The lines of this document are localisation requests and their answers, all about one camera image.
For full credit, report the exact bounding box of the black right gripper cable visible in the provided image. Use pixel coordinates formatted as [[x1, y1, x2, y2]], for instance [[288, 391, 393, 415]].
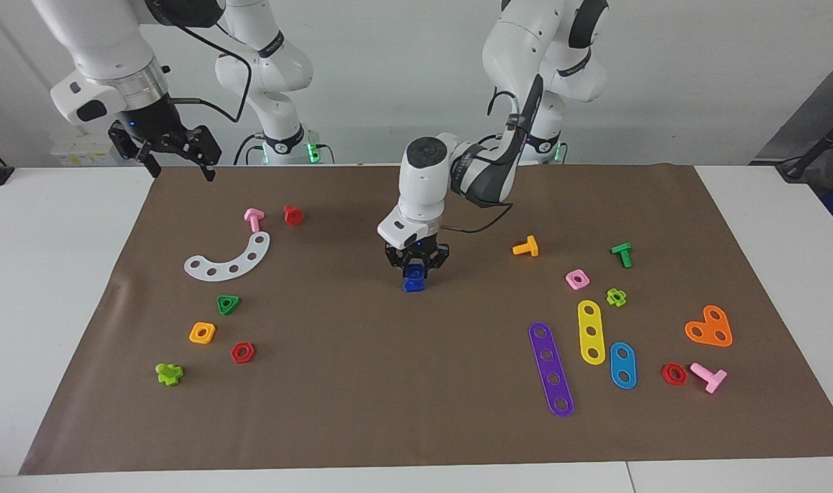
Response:
[[149, 7, 253, 124]]

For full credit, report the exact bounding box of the white curved perforated strip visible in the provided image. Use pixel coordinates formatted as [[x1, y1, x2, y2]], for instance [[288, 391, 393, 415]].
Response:
[[184, 231, 271, 282]]

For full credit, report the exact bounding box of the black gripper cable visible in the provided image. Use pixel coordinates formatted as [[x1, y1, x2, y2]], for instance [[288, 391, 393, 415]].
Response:
[[149, 7, 253, 124], [438, 89, 534, 235]]

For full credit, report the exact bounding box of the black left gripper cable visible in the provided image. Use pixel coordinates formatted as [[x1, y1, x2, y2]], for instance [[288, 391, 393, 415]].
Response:
[[438, 89, 534, 235]]

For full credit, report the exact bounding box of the orange heart-shaped plate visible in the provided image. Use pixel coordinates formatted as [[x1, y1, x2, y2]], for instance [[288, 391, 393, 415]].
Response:
[[684, 305, 734, 348]]

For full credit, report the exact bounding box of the purple four-hole strip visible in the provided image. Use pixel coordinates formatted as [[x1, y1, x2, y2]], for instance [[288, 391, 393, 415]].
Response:
[[528, 322, 575, 418]]

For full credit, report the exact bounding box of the blue two-hole strip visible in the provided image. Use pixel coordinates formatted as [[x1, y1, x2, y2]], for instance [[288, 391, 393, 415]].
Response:
[[610, 342, 638, 390]]

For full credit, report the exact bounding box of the yellow three-hole strip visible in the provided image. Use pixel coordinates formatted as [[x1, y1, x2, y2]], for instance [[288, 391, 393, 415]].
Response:
[[577, 299, 607, 366]]

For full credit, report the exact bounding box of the black stand pole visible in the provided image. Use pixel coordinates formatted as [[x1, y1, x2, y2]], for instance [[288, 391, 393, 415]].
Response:
[[776, 110, 833, 182]]

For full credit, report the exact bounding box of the black right base cable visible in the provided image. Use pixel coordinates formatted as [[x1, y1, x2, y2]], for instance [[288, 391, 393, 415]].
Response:
[[234, 134, 266, 165]]

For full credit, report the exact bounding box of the brown table mat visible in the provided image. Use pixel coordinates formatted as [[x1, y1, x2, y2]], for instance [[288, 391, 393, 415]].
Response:
[[18, 163, 833, 475]]

